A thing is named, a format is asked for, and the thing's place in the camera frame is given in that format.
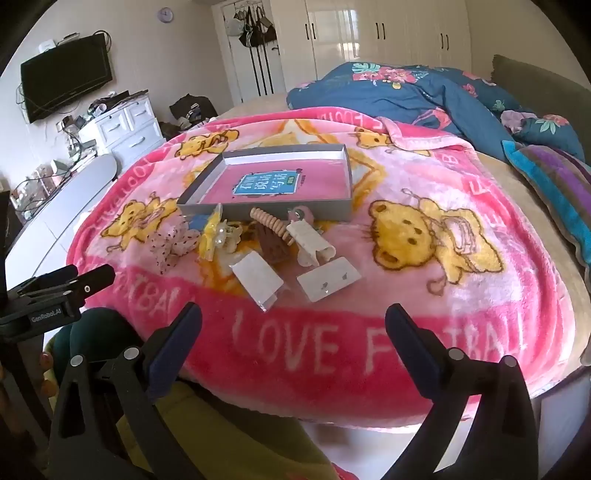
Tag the white drawer cabinet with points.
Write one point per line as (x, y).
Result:
(129, 129)

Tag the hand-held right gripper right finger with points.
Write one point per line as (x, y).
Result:
(411, 344)

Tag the black television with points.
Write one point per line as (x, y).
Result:
(64, 78)

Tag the pink printed bear blanket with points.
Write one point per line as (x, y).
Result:
(323, 341)

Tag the white tissue packet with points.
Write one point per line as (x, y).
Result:
(256, 277)

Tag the white wardrobe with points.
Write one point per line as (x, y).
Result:
(369, 32)

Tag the clear claw hair clip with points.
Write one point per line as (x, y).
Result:
(229, 233)

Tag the striped pillow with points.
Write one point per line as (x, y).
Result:
(554, 184)

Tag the white door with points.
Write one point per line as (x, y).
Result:
(240, 74)

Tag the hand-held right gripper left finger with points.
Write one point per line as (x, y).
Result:
(178, 344)

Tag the brown hair clip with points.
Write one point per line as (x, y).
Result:
(272, 248)

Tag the blue floral quilt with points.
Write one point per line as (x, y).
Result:
(415, 97)

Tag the beige bed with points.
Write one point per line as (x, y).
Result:
(503, 180)

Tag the round wall clock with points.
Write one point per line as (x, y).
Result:
(165, 14)

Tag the person's yellow pants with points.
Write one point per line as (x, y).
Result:
(221, 438)

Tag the black bag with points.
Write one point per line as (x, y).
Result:
(191, 110)

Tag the white earring card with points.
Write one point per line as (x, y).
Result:
(323, 279)

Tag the white claw hair clip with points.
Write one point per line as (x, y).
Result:
(307, 240)

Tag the hanging bags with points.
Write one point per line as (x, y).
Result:
(251, 27)

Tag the sheer polka-dot hair bow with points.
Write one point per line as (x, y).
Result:
(178, 242)

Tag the person's left hand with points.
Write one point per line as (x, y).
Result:
(46, 359)

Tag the person's green top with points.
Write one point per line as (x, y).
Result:
(97, 332)

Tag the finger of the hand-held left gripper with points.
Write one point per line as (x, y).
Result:
(94, 281)
(46, 281)

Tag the yellow hair clip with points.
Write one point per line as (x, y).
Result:
(208, 233)

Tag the small pink hair clip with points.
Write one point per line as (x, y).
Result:
(300, 214)

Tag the white oval table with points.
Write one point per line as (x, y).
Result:
(74, 198)

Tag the green upholstered headboard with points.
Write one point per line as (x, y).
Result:
(531, 83)

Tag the pink cardboard box lid tray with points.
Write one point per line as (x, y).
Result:
(277, 153)

